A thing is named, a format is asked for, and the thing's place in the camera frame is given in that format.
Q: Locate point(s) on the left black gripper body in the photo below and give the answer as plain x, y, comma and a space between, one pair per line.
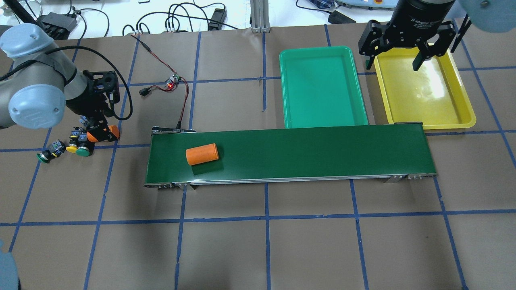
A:
79, 106

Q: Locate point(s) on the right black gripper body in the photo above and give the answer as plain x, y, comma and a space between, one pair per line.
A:
417, 15

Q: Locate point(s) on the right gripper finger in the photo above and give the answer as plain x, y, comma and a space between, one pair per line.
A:
370, 61
420, 58

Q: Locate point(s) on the green push button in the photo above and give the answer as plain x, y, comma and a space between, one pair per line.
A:
53, 150
84, 146

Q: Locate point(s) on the orange cylinder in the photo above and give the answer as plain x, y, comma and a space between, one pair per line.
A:
108, 133
202, 154

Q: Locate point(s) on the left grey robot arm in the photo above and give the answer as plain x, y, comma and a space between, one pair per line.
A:
44, 82

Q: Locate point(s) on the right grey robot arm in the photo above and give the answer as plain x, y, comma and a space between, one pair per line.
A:
494, 16

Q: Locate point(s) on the yellow plastic tray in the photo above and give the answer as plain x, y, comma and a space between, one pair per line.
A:
433, 95

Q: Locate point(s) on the green plastic tray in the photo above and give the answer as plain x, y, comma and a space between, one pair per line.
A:
321, 88

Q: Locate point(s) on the green conveyor belt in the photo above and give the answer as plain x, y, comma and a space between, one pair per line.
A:
394, 151

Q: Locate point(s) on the black power adapter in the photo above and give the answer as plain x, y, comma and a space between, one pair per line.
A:
217, 19

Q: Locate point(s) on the aluminium frame post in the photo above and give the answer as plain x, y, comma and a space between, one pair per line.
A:
259, 19

